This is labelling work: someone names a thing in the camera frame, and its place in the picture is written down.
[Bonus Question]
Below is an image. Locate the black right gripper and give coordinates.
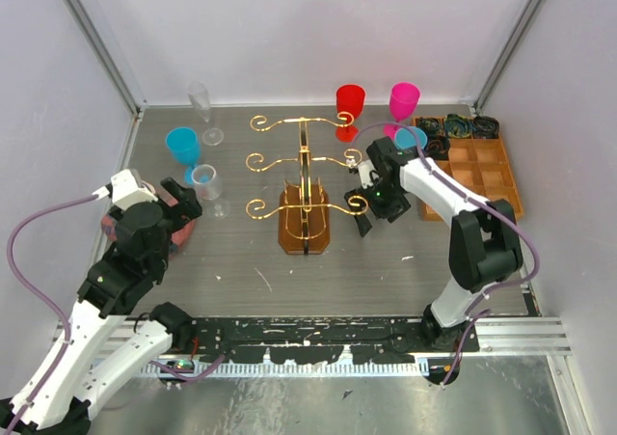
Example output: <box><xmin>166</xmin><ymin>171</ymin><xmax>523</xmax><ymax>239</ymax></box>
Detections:
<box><xmin>344</xmin><ymin>178</ymin><xmax>411</xmax><ymax>237</ymax></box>

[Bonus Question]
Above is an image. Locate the clear front wine glass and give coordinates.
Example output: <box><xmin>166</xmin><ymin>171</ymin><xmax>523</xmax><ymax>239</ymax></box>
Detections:
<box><xmin>191</xmin><ymin>164</ymin><xmax>230</xmax><ymax>219</ymax></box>

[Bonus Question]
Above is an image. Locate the clear wine glass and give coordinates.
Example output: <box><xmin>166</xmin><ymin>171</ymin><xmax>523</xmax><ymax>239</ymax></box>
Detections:
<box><xmin>187</xmin><ymin>81</ymin><xmax>224</xmax><ymax>147</ymax></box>
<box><xmin>191</xmin><ymin>164</ymin><xmax>230</xmax><ymax>219</ymax></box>

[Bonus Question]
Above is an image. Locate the light blue wine glass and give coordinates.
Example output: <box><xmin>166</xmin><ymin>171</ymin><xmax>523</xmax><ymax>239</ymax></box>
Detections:
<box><xmin>394</xmin><ymin>126</ymin><xmax>428</xmax><ymax>150</ymax></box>
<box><xmin>165</xmin><ymin>126</ymin><xmax>201</xmax><ymax>184</ymax></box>

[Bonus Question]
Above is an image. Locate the red wine glass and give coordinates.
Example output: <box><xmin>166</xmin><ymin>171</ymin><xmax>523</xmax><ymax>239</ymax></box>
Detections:
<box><xmin>335</xmin><ymin>84</ymin><xmax>365</xmax><ymax>143</ymax></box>

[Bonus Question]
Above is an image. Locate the pink wine glass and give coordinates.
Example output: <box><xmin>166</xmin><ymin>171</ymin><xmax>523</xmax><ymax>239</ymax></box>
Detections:
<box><xmin>383</xmin><ymin>82</ymin><xmax>420</xmax><ymax>139</ymax></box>

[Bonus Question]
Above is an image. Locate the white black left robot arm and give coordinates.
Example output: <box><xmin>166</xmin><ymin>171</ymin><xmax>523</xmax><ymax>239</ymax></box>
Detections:
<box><xmin>1</xmin><ymin>170</ymin><xmax>202</xmax><ymax>434</ymax></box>

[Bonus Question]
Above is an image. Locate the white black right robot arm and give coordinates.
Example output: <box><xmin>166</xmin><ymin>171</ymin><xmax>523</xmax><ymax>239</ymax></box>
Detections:
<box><xmin>345</xmin><ymin>137</ymin><xmax>523</xmax><ymax>352</ymax></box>

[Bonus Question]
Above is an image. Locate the folded red t-shirt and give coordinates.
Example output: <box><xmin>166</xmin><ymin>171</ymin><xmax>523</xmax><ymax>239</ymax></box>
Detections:
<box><xmin>100</xmin><ymin>214</ymin><xmax>197</xmax><ymax>256</ymax></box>

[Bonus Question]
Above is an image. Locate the dark rubber bands pile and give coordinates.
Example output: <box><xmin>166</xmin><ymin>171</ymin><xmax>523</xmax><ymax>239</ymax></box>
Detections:
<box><xmin>413</xmin><ymin>113</ymin><xmax>500</xmax><ymax>156</ymax></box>

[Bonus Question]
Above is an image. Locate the wooden compartment tray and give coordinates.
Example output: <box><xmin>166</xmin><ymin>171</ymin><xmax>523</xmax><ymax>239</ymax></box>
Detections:
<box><xmin>426</xmin><ymin>136</ymin><xmax>524</xmax><ymax>219</ymax></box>

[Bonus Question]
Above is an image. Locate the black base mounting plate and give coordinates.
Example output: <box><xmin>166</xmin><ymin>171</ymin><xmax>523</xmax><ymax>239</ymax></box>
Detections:
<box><xmin>170</xmin><ymin>316</ymin><xmax>467</xmax><ymax>366</ymax></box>

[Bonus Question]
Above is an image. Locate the gold wire wine glass rack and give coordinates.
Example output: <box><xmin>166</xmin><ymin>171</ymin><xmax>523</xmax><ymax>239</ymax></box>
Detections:
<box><xmin>245</xmin><ymin>114</ymin><xmax>362</xmax><ymax>256</ymax></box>

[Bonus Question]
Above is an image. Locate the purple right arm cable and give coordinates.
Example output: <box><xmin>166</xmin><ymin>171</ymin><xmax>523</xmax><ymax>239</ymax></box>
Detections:
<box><xmin>352</xmin><ymin>122</ymin><xmax>541</xmax><ymax>389</ymax></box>

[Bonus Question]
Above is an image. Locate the aluminium front rail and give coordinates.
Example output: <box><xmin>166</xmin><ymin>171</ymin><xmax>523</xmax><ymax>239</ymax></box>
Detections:
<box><xmin>52</xmin><ymin>310</ymin><xmax>571</xmax><ymax>385</ymax></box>

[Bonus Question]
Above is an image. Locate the left aluminium corner post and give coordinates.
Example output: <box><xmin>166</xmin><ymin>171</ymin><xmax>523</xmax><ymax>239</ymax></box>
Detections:
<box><xmin>63</xmin><ymin>0</ymin><xmax>143</xmax><ymax>116</ymax></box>

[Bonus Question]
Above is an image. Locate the aluminium corner post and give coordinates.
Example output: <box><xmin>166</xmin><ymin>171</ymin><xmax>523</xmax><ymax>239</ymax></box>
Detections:
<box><xmin>470</xmin><ymin>0</ymin><xmax>547</xmax><ymax>114</ymax></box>
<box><xmin>63</xmin><ymin>0</ymin><xmax>143</xmax><ymax>116</ymax></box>

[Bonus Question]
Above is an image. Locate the right aluminium corner post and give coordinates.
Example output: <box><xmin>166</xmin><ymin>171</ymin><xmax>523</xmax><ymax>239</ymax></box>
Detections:
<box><xmin>470</xmin><ymin>0</ymin><xmax>547</xmax><ymax>114</ymax></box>

